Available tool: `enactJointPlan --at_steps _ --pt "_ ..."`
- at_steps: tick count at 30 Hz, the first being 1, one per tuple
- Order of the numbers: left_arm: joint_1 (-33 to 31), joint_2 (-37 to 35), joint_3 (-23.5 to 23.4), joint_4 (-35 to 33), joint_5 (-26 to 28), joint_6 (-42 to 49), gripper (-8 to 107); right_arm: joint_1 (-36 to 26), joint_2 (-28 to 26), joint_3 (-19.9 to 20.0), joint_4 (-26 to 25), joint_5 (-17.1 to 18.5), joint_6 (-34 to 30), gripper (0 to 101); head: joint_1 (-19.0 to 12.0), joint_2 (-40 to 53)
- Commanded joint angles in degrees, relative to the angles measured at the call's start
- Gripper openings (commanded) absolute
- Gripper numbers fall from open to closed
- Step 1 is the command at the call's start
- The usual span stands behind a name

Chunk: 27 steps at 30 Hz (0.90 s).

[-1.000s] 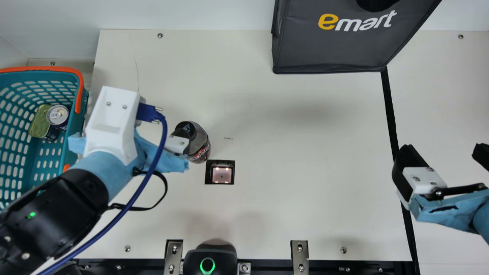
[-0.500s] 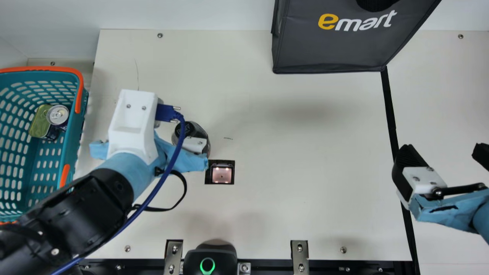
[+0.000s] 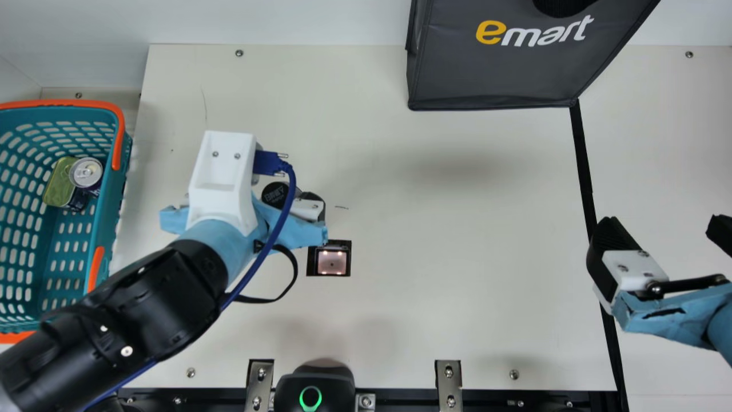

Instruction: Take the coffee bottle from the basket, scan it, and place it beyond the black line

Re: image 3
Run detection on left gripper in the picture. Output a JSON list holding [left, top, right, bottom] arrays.
[[159, 192, 329, 287]]

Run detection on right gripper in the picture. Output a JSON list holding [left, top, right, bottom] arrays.
[[586, 214, 732, 367]]

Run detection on dark coffee bottle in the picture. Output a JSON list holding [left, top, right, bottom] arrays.
[[260, 181, 304, 213]]

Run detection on teal shopping basket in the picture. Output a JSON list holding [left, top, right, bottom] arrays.
[[0, 100, 133, 344]]

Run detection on small square scanner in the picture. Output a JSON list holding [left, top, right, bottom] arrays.
[[307, 240, 352, 278]]

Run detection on black strip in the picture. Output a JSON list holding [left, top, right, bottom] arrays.
[[569, 100, 630, 412]]

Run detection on black device with green light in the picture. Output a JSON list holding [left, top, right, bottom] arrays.
[[274, 360, 356, 412]]

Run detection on purple can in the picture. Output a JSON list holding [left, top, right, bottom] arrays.
[[67, 157, 105, 212]]

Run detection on dark grey bag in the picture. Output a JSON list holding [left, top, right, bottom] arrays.
[[405, 0, 661, 111]]

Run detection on gold rectangular tin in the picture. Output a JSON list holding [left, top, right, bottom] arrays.
[[43, 157, 86, 209]]

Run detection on black cable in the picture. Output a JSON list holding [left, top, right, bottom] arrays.
[[233, 240, 299, 304]]

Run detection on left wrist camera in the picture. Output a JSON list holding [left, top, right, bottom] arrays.
[[186, 130, 258, 236]]

